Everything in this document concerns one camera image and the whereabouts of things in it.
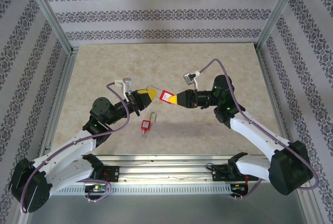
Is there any right aluminium side rail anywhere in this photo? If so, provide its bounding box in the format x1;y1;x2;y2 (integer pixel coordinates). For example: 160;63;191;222
256;48;297;157

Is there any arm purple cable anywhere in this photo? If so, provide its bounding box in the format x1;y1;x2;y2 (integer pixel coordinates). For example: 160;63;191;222
199;59;319;200
19;81;130;214

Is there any aluminium corner post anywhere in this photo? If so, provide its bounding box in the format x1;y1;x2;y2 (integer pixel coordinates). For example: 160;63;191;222
22;0;73;53
256;0;305;49

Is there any red padlock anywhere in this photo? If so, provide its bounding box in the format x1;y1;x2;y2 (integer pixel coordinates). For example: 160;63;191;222
146;85;174;104
140;112;158;131

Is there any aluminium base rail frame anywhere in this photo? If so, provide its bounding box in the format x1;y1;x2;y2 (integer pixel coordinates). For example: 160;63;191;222
24;153;309;185

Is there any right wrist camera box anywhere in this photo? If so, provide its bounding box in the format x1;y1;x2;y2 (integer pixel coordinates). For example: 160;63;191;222
183;72;201;91

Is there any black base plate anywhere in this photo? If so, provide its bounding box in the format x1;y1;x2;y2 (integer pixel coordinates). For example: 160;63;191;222
100;166;120;182
211;164;259;182

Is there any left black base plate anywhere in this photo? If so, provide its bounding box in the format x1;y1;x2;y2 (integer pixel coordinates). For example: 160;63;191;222
100;166;120;182

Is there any left controller board with LED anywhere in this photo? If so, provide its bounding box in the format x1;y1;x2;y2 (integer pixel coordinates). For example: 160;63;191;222
85;185;107;193

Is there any white slotted cable duct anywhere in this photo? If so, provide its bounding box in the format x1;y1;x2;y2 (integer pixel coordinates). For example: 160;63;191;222
52;183;232;195

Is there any left aluminium side rail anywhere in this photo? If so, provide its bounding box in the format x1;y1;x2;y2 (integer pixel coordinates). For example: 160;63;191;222
38;47;79;157

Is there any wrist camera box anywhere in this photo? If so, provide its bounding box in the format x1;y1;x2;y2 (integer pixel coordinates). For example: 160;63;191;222
183;72;201;91
114;77;134;97

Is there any right aluminium corner post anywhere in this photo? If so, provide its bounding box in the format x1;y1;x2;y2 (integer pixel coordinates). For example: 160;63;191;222
256;0;305;49

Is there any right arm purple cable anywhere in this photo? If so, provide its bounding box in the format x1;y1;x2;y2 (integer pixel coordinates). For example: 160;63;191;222
199;59;319;200

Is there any left aluminium corner post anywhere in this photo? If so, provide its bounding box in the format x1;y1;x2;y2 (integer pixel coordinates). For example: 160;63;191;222
22;0;73;53

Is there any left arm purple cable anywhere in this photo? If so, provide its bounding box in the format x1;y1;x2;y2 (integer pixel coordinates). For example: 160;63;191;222
19;81;130;214

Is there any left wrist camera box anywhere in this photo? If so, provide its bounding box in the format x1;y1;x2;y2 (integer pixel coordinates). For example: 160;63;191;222
114;77;134;97

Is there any aluminium side rail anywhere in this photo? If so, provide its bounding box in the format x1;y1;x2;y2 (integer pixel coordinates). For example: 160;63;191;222
256;48;297;157
38;47;79;157

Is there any grey metal panel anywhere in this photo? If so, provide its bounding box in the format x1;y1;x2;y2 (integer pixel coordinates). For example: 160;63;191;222
25;194;308;224

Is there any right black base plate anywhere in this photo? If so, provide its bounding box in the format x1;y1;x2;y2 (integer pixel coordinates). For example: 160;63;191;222
211;164;259;182

